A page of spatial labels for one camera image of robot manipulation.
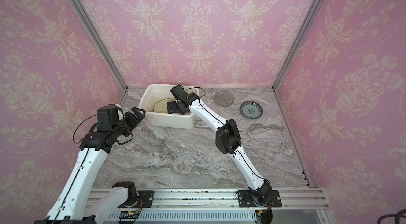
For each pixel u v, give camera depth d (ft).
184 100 2.29
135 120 2.16
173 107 2.75
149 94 3.25
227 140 2.00
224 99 3.76
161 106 3.37
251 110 3.56
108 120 1.76
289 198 2.46
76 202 1.29
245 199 2.39
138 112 2.22
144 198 2.43
